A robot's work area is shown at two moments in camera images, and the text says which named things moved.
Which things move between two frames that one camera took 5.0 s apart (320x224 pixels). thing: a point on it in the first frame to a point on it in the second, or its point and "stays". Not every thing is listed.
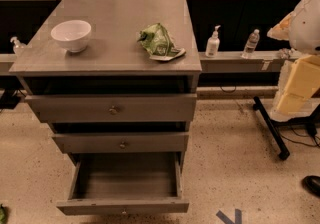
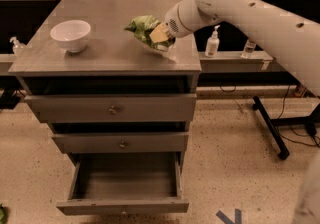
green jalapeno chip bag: (157, 43) to (144, 26)
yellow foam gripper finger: (302, 84) to (161, 33)
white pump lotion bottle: (213, 43) stays
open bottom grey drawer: (126, 183) stays
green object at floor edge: (3, 214) stays
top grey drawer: (115, 107) stays
